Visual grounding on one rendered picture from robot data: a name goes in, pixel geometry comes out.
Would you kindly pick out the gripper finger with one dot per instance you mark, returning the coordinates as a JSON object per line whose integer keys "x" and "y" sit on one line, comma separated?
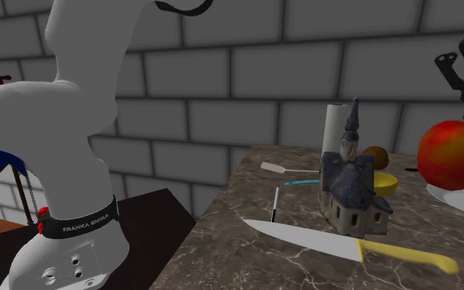
{"x": 452, "y": 74}

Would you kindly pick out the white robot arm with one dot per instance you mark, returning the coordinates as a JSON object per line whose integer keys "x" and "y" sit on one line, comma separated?
{"x": 75, "y": 132}

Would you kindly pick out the red apple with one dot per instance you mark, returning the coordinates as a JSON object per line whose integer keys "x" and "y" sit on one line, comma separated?
{"x": 452, "y": 156}

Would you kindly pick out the small black pen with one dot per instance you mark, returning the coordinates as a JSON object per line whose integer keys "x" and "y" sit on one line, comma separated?
{"x": 411, "y": 169}

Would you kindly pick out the brown kiwi fruit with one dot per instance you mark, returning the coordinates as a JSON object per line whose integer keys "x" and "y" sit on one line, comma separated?
{"x": 379, "y": 156}

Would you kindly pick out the yellow bowl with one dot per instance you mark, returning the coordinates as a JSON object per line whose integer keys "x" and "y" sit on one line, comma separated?
{"x": 385, "y": 184}

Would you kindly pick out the white paper towel roll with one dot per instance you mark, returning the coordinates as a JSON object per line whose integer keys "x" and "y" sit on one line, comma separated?
{"x": 334, "y": 128}

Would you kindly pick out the grey-blue church figure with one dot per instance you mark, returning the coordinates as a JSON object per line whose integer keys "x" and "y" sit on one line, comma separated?
{"x": 348, "y": 188}

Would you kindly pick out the white spatula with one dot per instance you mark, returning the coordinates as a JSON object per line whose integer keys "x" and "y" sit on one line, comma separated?
{"x": 273, "y": 166}

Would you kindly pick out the black and white pen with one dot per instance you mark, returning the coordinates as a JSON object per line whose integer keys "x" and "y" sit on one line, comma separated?
{"x": 275, "y": 205}

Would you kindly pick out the dark robot stand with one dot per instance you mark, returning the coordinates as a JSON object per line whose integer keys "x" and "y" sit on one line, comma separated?
{"x": 151, "y": 225}

